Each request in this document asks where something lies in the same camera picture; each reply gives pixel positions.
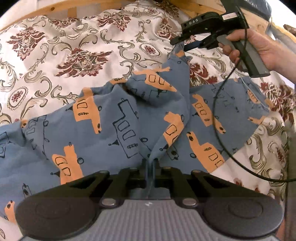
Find blue pants with orange trucks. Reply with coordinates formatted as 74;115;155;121
1;44;273;222

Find person's right hand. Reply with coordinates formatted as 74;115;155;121
226;29;295;83

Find white floral bedspread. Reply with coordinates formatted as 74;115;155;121
0;0;292;241

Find black cable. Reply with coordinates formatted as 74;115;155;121
212;5;296;183

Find wooden bed frame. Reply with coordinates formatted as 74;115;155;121
1;1;295;42

